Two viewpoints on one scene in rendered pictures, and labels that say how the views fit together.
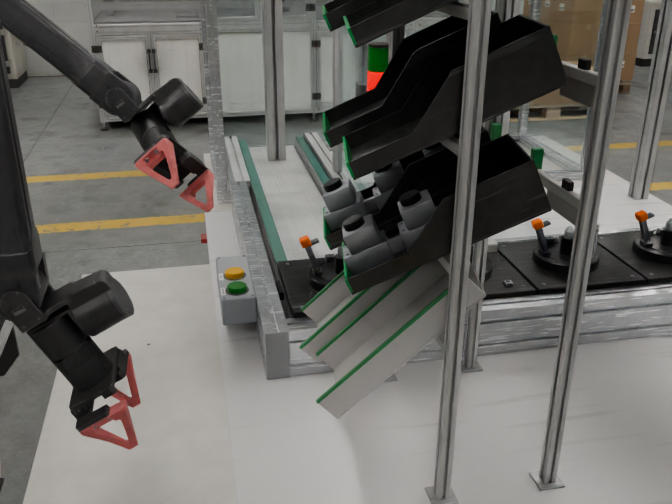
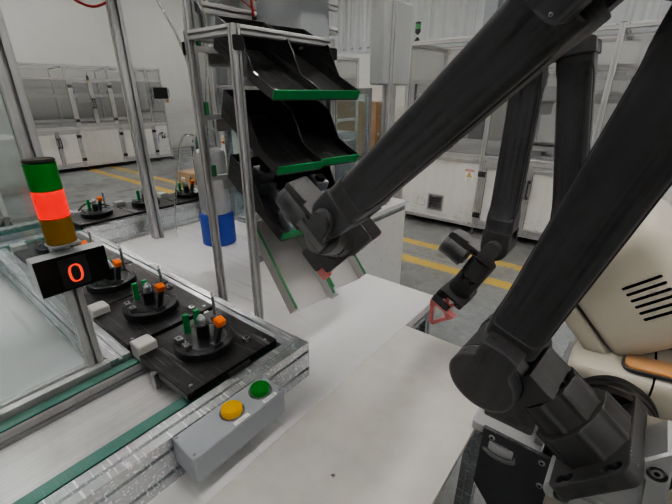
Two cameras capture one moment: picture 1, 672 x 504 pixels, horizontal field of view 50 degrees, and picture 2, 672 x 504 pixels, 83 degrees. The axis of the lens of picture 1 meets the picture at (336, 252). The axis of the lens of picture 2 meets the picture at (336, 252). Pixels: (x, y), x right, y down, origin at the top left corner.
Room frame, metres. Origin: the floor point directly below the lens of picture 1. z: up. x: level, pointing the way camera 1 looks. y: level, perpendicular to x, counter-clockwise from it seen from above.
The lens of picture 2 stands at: (1.59, 0.77, 1.52)
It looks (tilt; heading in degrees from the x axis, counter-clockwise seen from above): 23 degrees down; 230
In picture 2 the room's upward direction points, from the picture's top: straight up
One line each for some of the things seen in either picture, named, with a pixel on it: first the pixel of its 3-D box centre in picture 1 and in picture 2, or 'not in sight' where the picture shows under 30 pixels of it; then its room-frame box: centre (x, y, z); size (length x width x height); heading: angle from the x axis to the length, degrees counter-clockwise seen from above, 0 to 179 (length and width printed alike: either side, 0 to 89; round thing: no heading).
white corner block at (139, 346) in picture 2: not in sight; (144, 347); (1.47, -0.09, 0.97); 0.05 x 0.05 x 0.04; 12
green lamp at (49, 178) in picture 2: (379, 58); (42, 176); (1.56, -0.09, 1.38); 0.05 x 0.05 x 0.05
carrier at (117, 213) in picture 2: not in sight; (95, 206); (1.35, -1.38, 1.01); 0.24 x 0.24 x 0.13; 12
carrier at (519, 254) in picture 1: (568, 242); (109, 271); (1.45, -0.50, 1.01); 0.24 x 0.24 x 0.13; 12
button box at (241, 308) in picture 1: (235, 287); (233, 423); (1.39, 0.21, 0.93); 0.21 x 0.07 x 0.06; 12
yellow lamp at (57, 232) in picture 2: not in sight; (58, 229); (1.56, -0.09, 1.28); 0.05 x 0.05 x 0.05
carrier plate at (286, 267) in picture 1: (342, 284); (205, 346); (1.35, -0.01, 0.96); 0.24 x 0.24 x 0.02; 12
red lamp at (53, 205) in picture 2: (378, 82); (50, 203); (1.56, -0.09, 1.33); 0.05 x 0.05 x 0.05
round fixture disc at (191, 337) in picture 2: (342, 275); (204, 340); (1.35, -0.01, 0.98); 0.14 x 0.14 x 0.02
